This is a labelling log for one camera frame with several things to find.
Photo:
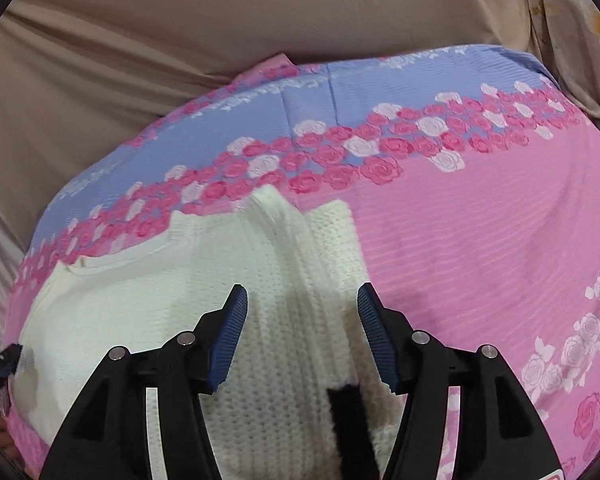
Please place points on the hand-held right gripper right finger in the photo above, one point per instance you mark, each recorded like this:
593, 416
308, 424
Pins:
377, 340

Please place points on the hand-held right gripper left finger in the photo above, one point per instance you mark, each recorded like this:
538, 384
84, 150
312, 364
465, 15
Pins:
227, 340

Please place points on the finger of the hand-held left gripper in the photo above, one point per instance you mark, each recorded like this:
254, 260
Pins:
0, 362

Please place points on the white red black knit sweater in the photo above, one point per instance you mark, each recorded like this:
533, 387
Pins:
130, 300

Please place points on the pink floral bed sheet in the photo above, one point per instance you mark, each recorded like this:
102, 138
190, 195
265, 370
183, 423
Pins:
480, 220

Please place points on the beige cloth backdrop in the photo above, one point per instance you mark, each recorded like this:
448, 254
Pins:
180, 25

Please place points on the pale patterned curtain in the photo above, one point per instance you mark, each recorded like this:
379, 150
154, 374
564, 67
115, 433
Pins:
575, 35

